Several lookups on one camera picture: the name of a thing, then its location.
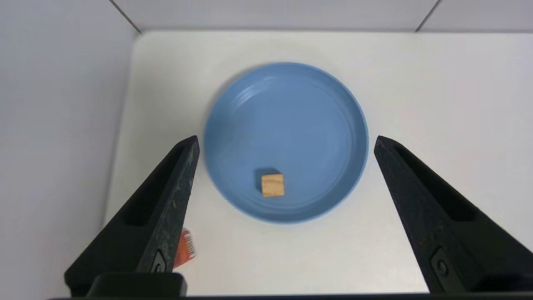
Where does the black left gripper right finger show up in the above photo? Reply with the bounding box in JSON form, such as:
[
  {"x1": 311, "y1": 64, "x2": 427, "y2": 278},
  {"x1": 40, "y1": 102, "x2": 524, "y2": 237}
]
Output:
[{"x1": 374, "y1": 135, "x2": 533, "y2": 294}]

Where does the blue round plate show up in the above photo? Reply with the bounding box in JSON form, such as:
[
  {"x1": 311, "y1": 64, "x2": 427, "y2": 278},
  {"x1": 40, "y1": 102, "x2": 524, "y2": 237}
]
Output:
[{"x1": 203, "y1": 62, "x2": 370, "y2": 225}]

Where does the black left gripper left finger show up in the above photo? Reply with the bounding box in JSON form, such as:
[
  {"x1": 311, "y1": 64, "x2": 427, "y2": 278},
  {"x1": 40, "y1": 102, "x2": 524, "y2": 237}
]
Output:
[{"x1": 64, "y1": 135, "x2": 201, "y2": 298}]

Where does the small wooden cube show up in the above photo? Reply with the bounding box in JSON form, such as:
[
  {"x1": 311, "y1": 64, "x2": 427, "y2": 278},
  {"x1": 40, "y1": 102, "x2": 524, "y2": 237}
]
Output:
[{"x1": 261, "y1": 172, "x2": 285, "y2": 198}]

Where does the red cartoon milk carton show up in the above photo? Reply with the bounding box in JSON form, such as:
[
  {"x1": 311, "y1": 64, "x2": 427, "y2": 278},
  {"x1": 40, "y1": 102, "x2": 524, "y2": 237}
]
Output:
[{"x1": 172, "y1": 228, "x2": 197, "y2": 268}]

